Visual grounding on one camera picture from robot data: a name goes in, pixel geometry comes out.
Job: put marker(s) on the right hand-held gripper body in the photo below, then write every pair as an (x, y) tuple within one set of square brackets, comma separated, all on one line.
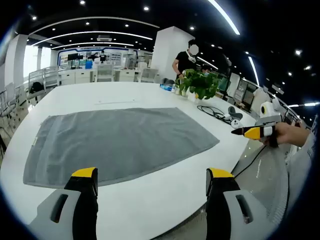
[(272, 115)]

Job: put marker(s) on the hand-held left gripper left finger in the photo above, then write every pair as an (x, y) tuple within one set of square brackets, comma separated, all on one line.
[(82, 200)]

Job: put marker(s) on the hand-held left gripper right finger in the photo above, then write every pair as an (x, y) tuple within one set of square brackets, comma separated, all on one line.
[(217, 205)]

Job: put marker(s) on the grey towel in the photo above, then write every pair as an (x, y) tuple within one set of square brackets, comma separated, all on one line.
[(120, 140)]

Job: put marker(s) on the person's right hand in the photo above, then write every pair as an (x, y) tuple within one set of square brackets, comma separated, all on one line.
[(287, 133)]

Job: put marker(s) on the white handheld controller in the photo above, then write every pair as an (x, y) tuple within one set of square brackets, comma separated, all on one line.
[(236, 123)]

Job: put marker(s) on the green potted plant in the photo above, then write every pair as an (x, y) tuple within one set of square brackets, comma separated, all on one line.
[(200, 83)]

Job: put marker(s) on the white table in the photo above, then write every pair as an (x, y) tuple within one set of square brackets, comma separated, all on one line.
[(150, 207)]

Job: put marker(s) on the blue tissue box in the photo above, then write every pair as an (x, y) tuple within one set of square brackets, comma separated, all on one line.
[(167, 87)]

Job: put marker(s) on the white square pillar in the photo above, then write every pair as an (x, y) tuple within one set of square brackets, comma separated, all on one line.
[(165, 55)]

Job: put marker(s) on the black bag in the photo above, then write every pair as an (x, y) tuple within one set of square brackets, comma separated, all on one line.
[(37, 87)]

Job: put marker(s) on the white office chair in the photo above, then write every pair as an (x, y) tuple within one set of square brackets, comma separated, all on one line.
[(52, 75), (35, 75), (11, 95)]

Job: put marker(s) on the blue storage box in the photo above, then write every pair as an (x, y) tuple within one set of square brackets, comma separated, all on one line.
[(88, 65)]

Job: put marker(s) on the ceiling air vent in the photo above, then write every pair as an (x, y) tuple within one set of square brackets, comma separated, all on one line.
[(105, 38)]

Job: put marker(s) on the black wall monitor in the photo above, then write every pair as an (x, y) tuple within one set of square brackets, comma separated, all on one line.
[(75, 57)]

